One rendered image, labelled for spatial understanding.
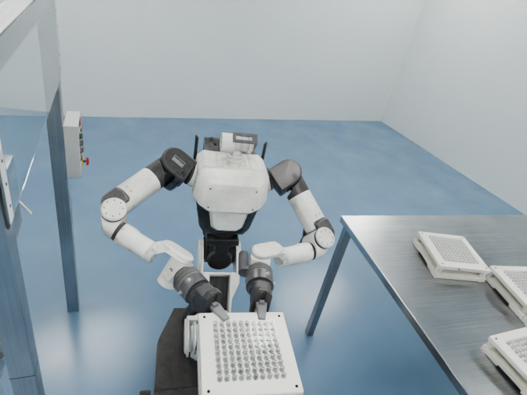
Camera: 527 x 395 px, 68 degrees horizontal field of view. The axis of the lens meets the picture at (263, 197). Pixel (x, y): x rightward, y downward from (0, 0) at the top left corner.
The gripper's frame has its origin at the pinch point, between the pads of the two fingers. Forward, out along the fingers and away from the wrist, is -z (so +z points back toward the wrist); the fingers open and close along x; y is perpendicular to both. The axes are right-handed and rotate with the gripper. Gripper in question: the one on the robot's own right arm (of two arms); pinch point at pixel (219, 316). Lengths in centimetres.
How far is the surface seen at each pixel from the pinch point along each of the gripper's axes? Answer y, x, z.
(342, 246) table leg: -102, 32, 23
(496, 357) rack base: -80, 15, -57
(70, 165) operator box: 1, 7, 111
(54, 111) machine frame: 5, -18, 113
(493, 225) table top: -181, 16, -21
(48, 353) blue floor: 24, 104, 95
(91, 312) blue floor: -4, 103, 109
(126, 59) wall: -147, 29, 365
